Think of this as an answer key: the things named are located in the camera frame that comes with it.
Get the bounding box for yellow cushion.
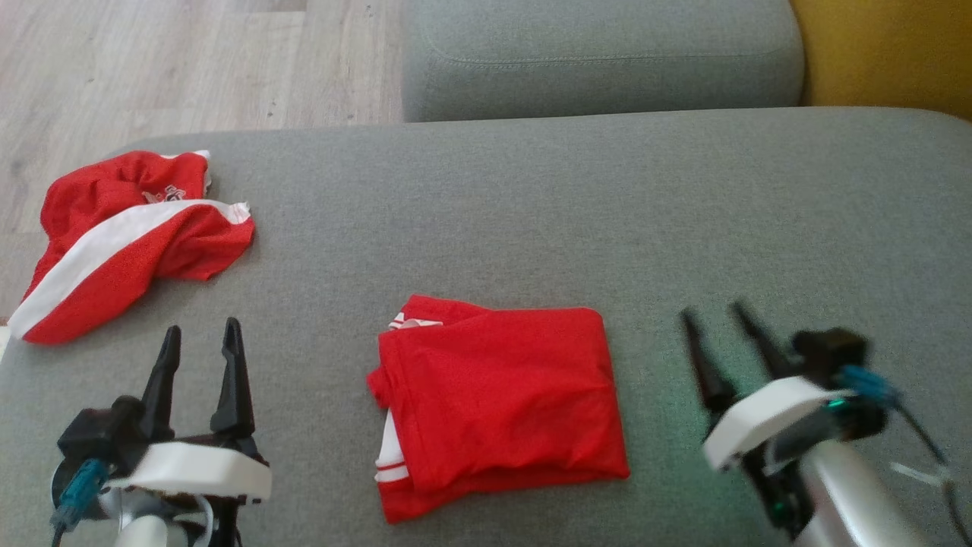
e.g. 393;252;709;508
788;0;972;122

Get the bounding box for right cable with blue plug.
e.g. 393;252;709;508
835;364;972;536

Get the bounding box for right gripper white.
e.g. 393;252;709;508
680;301;838;473

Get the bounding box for left cable with blue plug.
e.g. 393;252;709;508
48;457;112;547

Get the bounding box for white cable label tag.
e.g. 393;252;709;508
891;460;951;489

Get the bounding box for red shorts with white stripe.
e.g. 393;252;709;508
7;149;257;346

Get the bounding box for grey sofa back cushion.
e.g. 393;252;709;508
401;0;806;124

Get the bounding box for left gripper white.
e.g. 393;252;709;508
105;317;273;502

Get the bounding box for cable with blue plug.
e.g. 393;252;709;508
835;364;972;536
48;457;112;547

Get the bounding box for large grey sofa seat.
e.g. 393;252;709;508
0;106;972;547

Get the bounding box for red Bulls basketball jersey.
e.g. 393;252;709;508
367;294;632;525

